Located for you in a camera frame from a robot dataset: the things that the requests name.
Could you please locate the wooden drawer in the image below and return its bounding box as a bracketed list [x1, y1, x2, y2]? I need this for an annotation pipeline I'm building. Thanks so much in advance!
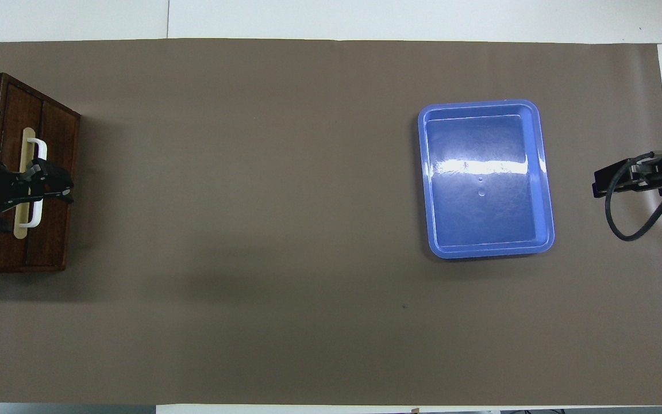
[0, 79, 81, 272]

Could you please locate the white drawer handle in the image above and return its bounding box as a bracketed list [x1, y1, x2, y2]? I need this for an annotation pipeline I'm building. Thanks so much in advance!
[18, 137, 48, 228]

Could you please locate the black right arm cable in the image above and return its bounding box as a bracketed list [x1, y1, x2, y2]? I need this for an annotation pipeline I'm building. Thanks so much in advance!
[605, 148, 662, 242]

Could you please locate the blue plastic tray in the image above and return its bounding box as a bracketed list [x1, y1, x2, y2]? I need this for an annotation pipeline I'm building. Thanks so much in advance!
[417, 99, 556, 259]

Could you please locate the brown table mat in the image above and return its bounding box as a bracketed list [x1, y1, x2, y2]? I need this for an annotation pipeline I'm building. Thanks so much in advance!
[0, 38, 662, 406]

